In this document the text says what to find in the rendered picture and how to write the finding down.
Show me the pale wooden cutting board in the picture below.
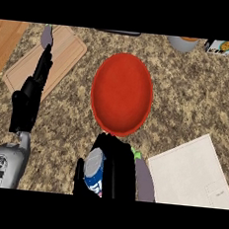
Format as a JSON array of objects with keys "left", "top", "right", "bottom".
[{"left": 0, "top": 20, "right": 90, "bottom": 106}]

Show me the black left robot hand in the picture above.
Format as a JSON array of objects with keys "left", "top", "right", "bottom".
[{"left": 8, "top": 39, "right": 56, "bottom": 136}]

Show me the red bowl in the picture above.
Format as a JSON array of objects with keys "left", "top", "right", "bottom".
[{"left": 86, "top": 49, "right": 158, "bottom": 140}]

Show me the white placemat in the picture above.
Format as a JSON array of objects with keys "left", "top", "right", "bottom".
[{"left": 143, "top": 128, "right": 229, "bottom": 211}]

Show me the blue and silver can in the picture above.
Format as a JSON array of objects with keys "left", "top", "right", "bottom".
[{"left": 80, "top": 145, "right": 109, "bottom": 197}]

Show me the purple eggplant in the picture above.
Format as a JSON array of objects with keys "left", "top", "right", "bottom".
[
  {"left": 126, "top": 147, "right": 161, "bottom": 203},
  {"left": 38, "top": 24, "right": 55, "bottom": 49}
]

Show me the grey cup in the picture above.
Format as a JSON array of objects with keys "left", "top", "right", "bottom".
[{"left": 165, "top": 36, "right": 201, "bottom": 55}]

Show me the white printed box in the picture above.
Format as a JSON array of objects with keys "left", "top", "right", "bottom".
[{"left": 202, "top": 38, "right": 229, "bottom": 57}]

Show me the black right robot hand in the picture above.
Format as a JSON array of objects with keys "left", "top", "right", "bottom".
[{"left": 71, "top": 129, "right": 142, "bottom": 201}]

